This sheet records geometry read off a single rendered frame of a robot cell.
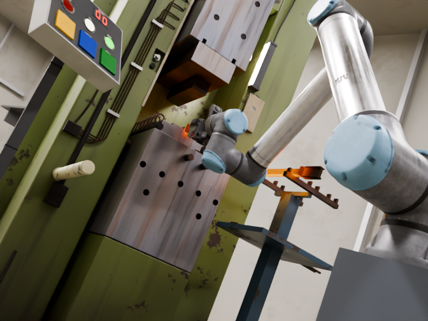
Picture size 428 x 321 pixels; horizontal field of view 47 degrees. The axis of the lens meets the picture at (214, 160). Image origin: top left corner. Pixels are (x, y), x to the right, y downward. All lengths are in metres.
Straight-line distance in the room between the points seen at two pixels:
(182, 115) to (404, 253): 1.68
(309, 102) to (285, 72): 0.90
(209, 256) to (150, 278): 0.41
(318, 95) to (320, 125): 3.82
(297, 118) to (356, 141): 0.61
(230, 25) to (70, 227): 1.09
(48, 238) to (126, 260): 0.32
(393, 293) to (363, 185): 0.22
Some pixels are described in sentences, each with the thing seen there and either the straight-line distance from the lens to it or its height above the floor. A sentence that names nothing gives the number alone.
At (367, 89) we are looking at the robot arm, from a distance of 1.21.
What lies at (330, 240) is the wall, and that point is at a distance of 4.81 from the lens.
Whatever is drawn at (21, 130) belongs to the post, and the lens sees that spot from 1.74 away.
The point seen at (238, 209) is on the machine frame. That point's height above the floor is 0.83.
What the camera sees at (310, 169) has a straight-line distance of 1.88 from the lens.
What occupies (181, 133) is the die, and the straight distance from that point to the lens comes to 2.00.
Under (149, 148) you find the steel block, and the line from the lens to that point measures 1.88.
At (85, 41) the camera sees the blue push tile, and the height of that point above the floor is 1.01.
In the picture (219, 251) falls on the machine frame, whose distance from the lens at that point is 2.24.
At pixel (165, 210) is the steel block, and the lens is 1.89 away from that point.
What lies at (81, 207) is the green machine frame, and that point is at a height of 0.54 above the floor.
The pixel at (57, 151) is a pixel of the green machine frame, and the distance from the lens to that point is 1.99.
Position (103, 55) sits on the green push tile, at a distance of 1.77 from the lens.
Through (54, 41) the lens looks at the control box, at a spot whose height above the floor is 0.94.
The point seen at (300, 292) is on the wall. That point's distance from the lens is 4.78.
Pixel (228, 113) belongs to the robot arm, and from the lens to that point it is 1.66.
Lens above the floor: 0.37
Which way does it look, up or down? 16 degrees up
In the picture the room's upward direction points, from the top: 23 degrees clockwise
